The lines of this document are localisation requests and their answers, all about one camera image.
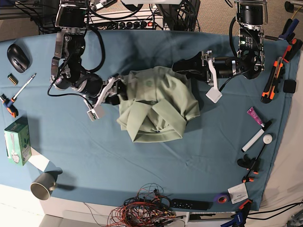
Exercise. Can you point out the right silver gripper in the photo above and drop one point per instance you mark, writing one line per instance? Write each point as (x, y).
(116, 88)

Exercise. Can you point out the left silver gripper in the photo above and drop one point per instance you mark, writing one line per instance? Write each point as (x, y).
(194, 68)

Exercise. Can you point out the light green T-shirt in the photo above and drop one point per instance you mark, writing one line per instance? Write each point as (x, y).
(159, 104)

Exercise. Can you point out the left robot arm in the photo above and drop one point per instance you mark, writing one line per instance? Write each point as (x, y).
(246, 39)

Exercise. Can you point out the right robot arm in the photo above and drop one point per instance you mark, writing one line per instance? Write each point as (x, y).
(67, 70)

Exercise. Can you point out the blue table cloth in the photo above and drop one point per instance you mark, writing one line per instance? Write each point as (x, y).
(101, 164)

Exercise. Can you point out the purple tube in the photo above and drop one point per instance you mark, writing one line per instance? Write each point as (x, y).
(255, 116)

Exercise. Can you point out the black power strip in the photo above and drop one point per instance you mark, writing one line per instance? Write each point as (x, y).
(128, 25)

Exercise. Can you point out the orange black utility knife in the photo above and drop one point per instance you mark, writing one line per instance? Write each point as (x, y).
(274, 78)

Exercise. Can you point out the white marker pen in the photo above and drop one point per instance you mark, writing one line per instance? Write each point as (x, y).
(256, 136)

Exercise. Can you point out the black square box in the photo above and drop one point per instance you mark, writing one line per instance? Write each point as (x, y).
(289, 86)

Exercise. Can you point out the white round cap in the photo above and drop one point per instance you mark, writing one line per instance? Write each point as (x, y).
(267, 139)

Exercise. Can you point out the blue black spring clamp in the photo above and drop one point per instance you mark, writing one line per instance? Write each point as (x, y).
(288, 31)

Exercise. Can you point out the white paper sheet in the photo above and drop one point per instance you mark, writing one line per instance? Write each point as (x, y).
(38, 160)

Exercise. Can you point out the black orange bar clamp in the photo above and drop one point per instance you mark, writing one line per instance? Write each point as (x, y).
(251, 164)

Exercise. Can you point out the black computer mouse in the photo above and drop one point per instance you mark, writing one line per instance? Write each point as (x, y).
(18, 58)

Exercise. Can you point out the small gold battery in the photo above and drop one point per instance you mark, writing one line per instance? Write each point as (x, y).
(13, 79)

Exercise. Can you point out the green tissue box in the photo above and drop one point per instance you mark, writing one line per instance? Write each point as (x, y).
(17, 142)

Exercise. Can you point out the grey ceramic mug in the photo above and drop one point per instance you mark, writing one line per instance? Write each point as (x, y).
(43, 186)

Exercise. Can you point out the white paper packet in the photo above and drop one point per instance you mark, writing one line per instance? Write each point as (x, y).
(238, 193)

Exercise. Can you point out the purple tape roll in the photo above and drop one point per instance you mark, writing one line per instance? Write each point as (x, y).
(222, 198)

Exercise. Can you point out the black remote control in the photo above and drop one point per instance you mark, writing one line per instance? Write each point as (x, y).
(190, 205)

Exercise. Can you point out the blue black bar clamp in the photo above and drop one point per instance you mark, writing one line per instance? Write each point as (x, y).
(239, 218)

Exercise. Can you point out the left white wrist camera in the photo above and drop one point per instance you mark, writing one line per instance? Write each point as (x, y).
(214, 94)

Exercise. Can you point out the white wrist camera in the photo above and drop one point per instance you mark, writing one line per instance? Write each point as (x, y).
(95, 113)
(214, 94)

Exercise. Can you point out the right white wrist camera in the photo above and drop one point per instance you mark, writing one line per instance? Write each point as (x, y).
(95, 113)

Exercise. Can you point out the blue orange handled screwdriver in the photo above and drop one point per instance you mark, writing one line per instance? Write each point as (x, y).
(9, 103)

